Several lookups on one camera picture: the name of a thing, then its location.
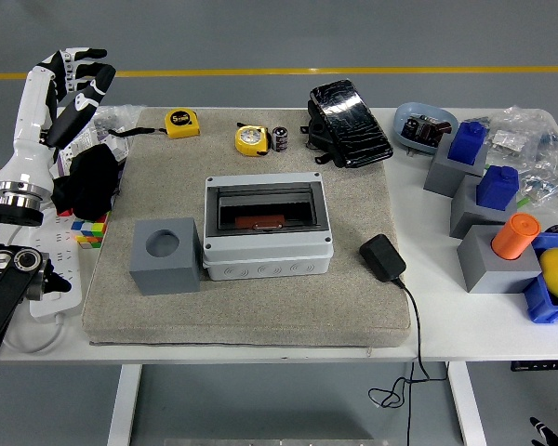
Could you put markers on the white printed label pack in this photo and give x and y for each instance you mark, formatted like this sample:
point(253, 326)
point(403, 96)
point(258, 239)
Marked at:
point(87, 139)

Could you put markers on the blue block battery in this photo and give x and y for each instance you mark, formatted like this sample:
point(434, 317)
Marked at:
point(467, 141)
point(495, 186)

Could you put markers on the dark electronic parts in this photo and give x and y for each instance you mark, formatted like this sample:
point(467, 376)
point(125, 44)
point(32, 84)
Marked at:
point(423, 130)

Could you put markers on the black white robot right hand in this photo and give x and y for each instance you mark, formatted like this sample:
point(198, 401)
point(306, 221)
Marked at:
point(546, 434)

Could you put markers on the black power adapter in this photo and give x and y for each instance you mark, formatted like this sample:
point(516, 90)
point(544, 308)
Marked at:
point(381, 258)

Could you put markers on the blue plastic bin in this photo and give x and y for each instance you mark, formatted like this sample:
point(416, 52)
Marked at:
point(539, 302)

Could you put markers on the smoked transparent box lid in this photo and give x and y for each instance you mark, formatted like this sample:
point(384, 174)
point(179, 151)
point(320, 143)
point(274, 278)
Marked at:
point(265, 200)

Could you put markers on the clear bags of small parts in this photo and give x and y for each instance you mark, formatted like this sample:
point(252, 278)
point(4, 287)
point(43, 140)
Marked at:
point(539, 158)

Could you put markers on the clear plastic bag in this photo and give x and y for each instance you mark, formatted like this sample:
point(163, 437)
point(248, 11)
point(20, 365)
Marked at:
point(116, 116)

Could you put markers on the white electrical module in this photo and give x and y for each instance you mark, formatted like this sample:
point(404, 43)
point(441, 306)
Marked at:
point(118, 148)

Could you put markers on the black cloth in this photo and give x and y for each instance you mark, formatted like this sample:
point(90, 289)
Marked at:
point(93, 181)

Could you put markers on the grey plastic junction box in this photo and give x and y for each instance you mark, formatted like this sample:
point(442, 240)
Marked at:
point(269, 267)

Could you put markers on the small yellow tape measure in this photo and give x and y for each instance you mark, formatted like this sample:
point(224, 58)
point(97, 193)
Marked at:
point(251, 138)

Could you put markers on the light blue bowl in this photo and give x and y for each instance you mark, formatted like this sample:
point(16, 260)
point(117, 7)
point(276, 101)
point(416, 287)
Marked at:
point(414, 111)

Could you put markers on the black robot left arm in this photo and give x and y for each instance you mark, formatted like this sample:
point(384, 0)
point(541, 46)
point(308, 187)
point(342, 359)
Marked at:
point(4, 288)

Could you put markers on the grey-brown fabric mat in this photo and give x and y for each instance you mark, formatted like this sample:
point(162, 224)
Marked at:
point(260, 316)

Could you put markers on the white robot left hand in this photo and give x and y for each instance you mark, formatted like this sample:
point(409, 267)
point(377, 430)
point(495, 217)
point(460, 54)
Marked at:
point(28, 139)

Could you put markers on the grey holder block round hole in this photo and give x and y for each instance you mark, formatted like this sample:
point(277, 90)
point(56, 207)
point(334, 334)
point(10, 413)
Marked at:
point(167, 274)

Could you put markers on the black cylindrical capacitor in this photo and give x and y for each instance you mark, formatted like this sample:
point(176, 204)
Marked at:
point(280, 139)

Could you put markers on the white power strip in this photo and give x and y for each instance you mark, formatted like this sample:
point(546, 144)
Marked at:
point(56, 251)

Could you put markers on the orange cylinder battery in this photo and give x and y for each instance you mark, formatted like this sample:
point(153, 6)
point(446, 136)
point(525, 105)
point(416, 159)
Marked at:
point(514, 237)
point(260, 220)

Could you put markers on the black table control panel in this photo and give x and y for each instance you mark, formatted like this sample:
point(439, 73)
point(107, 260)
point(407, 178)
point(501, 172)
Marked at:
point(539, 365)

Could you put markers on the black foot pedal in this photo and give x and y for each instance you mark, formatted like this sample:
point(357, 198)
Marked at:
point(353, 125)

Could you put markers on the white table leg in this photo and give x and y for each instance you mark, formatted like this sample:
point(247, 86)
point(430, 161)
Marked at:
point(123, 404)
point(467, 404)

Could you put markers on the small colourful puzzle cube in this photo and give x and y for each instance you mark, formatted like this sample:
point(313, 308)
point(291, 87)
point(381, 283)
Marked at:
point(90, 228)

